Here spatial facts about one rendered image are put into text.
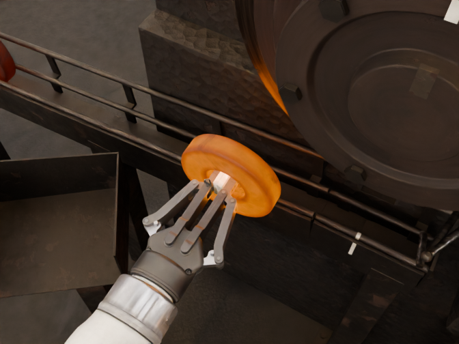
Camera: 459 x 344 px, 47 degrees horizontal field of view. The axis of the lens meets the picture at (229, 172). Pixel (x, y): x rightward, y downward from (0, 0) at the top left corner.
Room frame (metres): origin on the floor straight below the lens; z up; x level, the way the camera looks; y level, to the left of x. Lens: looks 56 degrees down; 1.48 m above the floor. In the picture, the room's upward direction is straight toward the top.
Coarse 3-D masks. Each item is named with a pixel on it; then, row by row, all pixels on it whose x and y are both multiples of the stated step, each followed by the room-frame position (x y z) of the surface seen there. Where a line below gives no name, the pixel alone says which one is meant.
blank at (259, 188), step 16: (192, 144) 0.45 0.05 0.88; (208, 144) 0.44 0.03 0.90; (224, 144) 0.43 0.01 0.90; (240, 144) 0.43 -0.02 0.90; (192, 160) 0.44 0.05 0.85; (208, 160) 0.43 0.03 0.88; (224, 160) 0.41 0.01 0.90; (240, 160) 0.41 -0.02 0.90; (256, 160) 0.41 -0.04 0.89; (192, 176) 0.45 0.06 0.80; (208, 176) 0.44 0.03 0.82; (240, 176) 0.40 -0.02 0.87; (256, 176) 0.39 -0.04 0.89; (272, 176) 0.40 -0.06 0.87; (240, 192) 0.42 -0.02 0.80; (256, 192) 0.39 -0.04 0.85; (272, 192) 0.39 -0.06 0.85; (240, 208) 0.40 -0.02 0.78; (256, 208) 0.39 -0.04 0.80; (272, 208) 0.38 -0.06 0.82
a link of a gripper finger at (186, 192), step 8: (192, 184) 0.40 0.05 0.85; (184, 192) 0.39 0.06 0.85; (192, 192) 0.40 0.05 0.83; (176, 200) 0.38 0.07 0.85; (184, 200) 0.38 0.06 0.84; (168, 208) 0.36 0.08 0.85; (176, 208) 0.37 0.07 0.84; (152, 216) 0.35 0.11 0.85; (160, 216) 0.35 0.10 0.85; (168, 216) 0.36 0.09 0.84; (144, 224) 0.34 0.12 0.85; (152, 224) 0.34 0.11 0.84
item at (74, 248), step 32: (0, 160) 0.53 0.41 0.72; (32, 160) 0.54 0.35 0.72; (64, 160) 0.54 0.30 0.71; (96, 160) 0.55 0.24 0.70; (0, 192) 0.53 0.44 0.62; (32, 192) 0.53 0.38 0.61; (64, 192) 0.54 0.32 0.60; (96, 192) 0.54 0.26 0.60; (128, 192) 0.53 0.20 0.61; (0, 224) 0.48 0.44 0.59; (32, 224) 0.47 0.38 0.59; (64, 224) 0.47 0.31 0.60; (96, 224) 0.47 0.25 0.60; (128, 224) 0.47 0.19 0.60; (0, 256) 0.41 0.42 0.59; (32, 256) 0.41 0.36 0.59; (64, 256) 0.41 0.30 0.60; (96, 256) 0.40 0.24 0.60; (0, 288) 0.35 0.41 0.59; (32, 288) 0.35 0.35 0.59; (64, 288) 0.34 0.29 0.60; (96, 288) 0.41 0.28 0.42
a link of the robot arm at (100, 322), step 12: (96, 312) 0.21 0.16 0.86; (84, 324) 0.20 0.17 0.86; (96, 324) 0.19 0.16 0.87; (108, 324) 0.19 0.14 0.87; (120, 324) 0.19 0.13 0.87; (72, 336) 0.18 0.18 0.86; (84, 336) 0.18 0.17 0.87; (96, 336) 0.18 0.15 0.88; (108, 336) 0.18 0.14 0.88; (120, 336) 0.18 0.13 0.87; (132, 336) 0.18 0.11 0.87
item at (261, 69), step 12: (240, 0) 0.50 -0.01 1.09; (252, 0) 0.49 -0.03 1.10; (240, 12) 0.50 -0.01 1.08; (252, 12) 0.49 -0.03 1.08; (240, 24) 0.50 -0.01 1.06; (252, 24) 0.49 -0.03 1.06; (252, 36) 0.49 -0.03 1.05; (252, 48) 0.49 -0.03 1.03; (252, 60) 0.49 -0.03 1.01; (264, 72) 0.48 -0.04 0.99; (264, 84) 0.48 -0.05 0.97; (276, 96) 0.47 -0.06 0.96
